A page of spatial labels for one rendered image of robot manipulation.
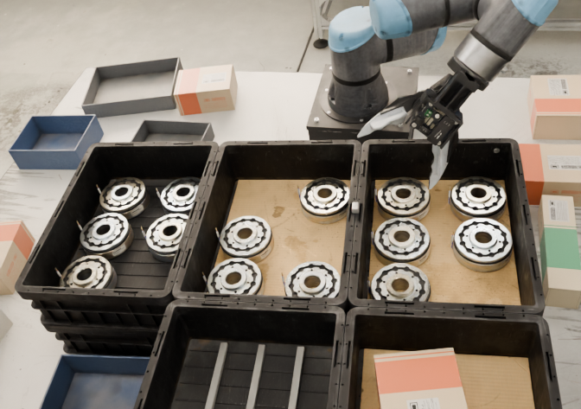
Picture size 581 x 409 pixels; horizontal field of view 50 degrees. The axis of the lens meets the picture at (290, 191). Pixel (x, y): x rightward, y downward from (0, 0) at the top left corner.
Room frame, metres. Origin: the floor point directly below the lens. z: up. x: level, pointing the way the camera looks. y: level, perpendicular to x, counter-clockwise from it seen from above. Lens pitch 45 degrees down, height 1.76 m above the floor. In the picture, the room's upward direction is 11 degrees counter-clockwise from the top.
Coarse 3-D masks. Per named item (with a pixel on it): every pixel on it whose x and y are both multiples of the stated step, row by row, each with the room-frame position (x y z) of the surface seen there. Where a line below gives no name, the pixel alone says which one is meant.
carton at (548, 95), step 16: (544, 80) 1.20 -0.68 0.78; (560, 80) 1.19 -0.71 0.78; (576, 80) 1.17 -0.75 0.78; (528, 96) 1.21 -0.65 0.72; (544, 96) 1.14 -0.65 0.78; (560, 96) 1.13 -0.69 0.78; (576, 96) 1.12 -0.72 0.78; (544, 112) 1.08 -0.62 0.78; (560, 112) 1.07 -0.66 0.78; (576, 112) 1.06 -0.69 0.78; (544, 128) 1.07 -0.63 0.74; (560, 128) 1.06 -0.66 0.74; (576, 128) 1.05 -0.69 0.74
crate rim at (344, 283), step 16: (224, 144) 1.01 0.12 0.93; (240, 144) 1.00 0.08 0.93; (256, 144) 0.99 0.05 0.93; (272, 144) 0.98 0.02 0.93; (288, 144) 0.97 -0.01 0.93; (304, 144) 0.96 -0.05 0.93; (320, 144) 0.95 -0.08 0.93; (336, 144) 0.94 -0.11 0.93; (352, 144) 0.93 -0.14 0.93; (352, 176) 0.84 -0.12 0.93; (208, 192) 0.88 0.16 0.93; (352, 192) 0.80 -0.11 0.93; (352, 224) 0.72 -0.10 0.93; (192, 240) 0.76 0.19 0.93; (352, 240) 0.69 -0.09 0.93; (176, 288) 0.66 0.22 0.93; (320, 304) 0.57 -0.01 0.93; (336, 304) 0.56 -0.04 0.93
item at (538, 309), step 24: (384, 144) 0.91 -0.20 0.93; (408, 144) 0.90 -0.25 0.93; (480, 144) 0.86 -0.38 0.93; (504, 144) 0.85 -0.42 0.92; (360, 168) 0.86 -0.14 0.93; (360, 192) 0.80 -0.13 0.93; (360, 216) 0.75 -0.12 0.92; (528, 216) 0.66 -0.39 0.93; (360, 240) 0.68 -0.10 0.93; (528, 240) 0.61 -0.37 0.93; (528, 264) 0.57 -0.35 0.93; (504, 312) 0.49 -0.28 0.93; (528, 312) 0.48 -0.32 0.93
